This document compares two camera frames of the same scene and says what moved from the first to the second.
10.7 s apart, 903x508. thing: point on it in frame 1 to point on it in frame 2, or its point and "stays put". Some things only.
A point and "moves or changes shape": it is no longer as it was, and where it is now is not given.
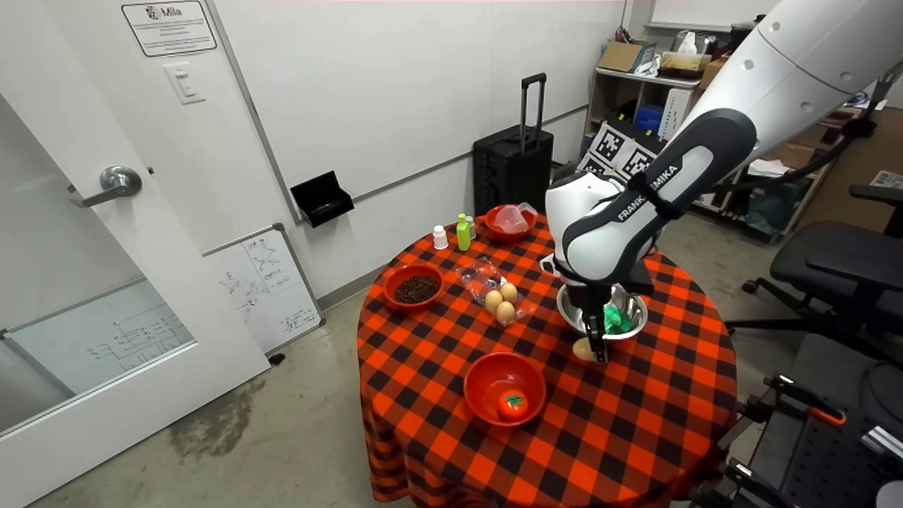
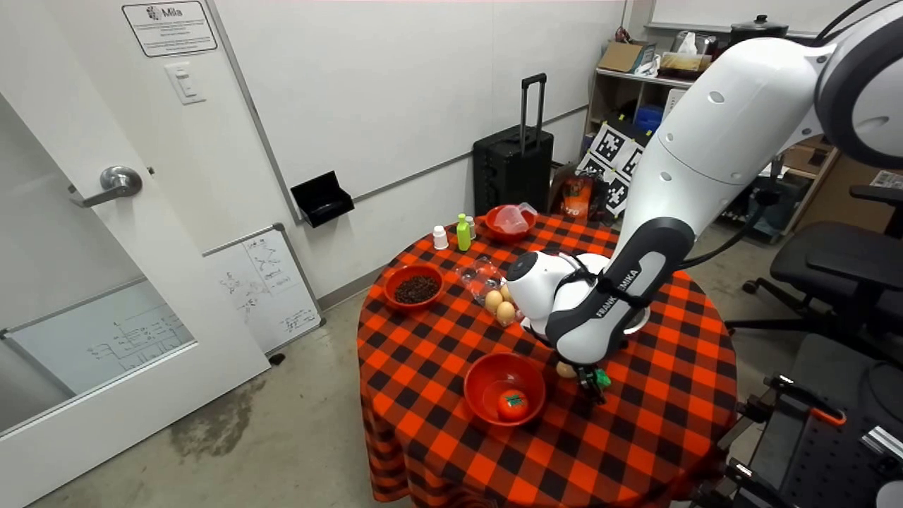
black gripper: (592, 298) to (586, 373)
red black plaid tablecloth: (477, 394) stays put
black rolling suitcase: (515, 168) stays put
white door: (111, 323) stays put
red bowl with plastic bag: (508, 222) stays put
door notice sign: (173, 25) stays put
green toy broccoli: (617, 323) moves or changes shape
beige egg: (582, 349) moves or changes shape
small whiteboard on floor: (266, 285) stays put
